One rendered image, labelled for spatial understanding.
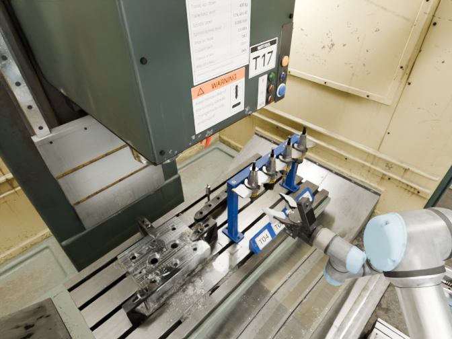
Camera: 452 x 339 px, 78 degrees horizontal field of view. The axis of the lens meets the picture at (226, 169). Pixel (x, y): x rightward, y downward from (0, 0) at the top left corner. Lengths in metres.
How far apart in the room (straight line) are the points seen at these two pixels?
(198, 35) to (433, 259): 0.63
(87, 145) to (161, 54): 0.80
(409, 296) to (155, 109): 0.63
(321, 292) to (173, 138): 1.06
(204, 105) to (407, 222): 0.49
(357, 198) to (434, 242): 1.02
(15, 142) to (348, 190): 1.57
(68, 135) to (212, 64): 0.75
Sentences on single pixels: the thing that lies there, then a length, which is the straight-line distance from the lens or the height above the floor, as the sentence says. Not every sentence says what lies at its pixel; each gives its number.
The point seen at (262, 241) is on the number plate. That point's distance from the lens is 1.27.
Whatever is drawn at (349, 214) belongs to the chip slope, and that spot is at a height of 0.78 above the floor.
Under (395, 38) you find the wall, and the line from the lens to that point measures 1.42.
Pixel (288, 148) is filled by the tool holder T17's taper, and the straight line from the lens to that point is 1.18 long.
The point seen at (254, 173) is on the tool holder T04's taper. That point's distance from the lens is 1.04.
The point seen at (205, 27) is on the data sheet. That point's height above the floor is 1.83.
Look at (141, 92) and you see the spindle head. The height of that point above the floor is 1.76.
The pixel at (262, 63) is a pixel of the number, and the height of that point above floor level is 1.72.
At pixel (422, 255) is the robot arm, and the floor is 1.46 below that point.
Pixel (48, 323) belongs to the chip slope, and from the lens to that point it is 1.63.
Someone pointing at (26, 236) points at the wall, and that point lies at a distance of 1.93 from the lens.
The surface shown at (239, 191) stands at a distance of 1.06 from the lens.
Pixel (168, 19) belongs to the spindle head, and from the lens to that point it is 0.52.
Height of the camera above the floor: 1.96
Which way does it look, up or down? 40 degrees down
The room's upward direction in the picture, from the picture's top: 1 degrees counter-clockwise
